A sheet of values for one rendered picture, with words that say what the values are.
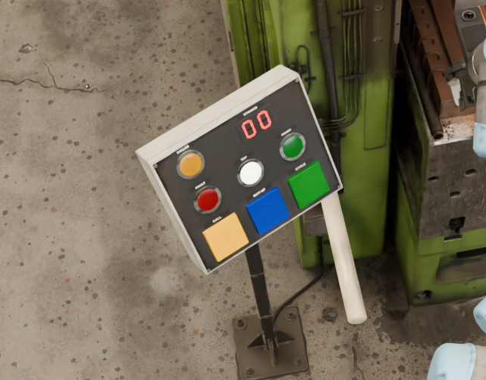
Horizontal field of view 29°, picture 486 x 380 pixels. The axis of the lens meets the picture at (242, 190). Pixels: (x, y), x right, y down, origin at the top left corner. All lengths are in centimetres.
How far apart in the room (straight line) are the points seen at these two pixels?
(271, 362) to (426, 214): 74
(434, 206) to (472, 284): 55
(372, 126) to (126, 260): 105
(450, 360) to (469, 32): 56
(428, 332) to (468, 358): 151
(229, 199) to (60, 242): 135
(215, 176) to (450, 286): 116
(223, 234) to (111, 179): 138
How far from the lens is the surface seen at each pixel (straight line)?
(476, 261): 279
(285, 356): 282
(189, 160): 177
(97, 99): 340
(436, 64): 212
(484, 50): 144
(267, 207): 188
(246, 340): 285
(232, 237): 187
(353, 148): 239
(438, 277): 276
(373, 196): 262
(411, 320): 287
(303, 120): 186
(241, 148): 181
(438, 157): 213
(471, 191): 230
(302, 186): 190
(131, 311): 296
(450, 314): 289
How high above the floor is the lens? 265
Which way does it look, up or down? 59 degrees down
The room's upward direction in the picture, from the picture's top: 11 degrees counter-clockwise
